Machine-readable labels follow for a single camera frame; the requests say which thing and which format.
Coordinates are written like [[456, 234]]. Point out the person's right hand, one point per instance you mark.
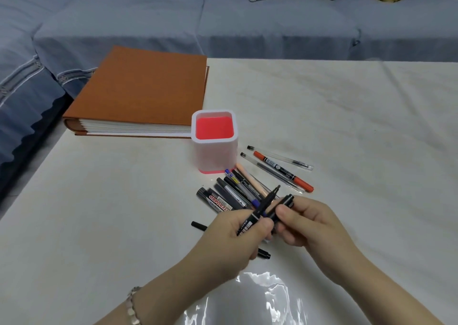
[[322, 235]]

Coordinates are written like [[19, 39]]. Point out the person's left hand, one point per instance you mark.
[[222, 249]]

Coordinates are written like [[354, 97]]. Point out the red black marker pen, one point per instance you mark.
[[306, 186]]

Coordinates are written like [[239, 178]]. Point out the dark barrel gel pen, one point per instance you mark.
[[223, 192]]

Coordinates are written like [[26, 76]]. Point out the silver grey barrel pen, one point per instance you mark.
[[236, 194]]

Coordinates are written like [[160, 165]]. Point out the black whiteboard marker pen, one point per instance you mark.
[[204, 194]]

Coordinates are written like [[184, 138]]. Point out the thin black ballpoint pen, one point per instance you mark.
[[264, 203]]

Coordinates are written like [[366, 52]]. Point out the peach barrel pen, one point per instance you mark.
[[247, 174]]

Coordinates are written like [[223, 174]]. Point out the clear barrel gel pen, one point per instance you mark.
[[279, 158]]

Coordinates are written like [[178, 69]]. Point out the red white pen holder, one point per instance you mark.
[[214, 128]]

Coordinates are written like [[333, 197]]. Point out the white table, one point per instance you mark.
[[340, 113]]

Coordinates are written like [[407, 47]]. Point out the orange cover binder album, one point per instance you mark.
[[143, 85]]

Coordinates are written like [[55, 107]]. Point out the blue grey sofa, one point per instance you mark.
[[268, 20]]

